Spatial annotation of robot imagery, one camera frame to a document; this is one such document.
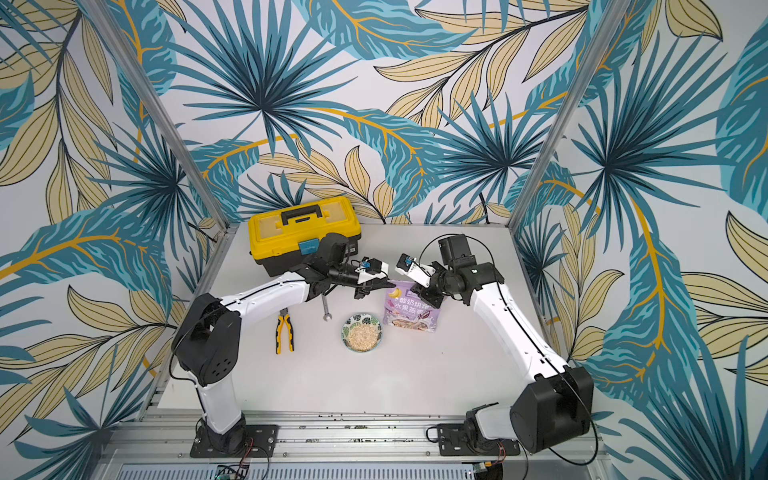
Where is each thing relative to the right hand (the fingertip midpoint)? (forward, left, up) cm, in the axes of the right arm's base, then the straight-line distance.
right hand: (401, 289), depth 79 cm
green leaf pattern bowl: (-4, +11, -16) cm, 20 cm away
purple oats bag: (-2, -2, -8) cm, 8 cm away
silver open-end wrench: (+3, +23, -19) cm, 30 cm away
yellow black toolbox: (+22, +35, -3) cm, 41 cm away
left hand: (+2, +2, 0) cm, 3 cm away
